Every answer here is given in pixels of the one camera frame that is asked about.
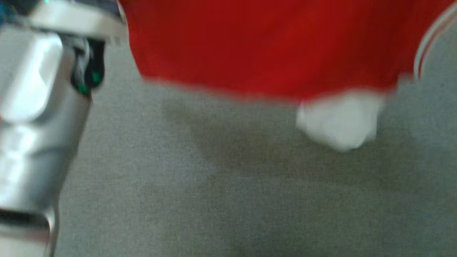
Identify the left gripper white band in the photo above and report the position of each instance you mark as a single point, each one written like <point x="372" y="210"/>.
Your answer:
<point x="78" y="18"/>

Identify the red jersey with white trim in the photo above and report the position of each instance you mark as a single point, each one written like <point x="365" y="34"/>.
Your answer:
<point x="267" y="46"/>

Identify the large grey sofa seat cushion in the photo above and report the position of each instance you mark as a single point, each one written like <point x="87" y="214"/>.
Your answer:
<point x="214" y="196"/>

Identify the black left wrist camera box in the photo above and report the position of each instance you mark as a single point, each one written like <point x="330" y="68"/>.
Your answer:
<point x="14" y="3"/>

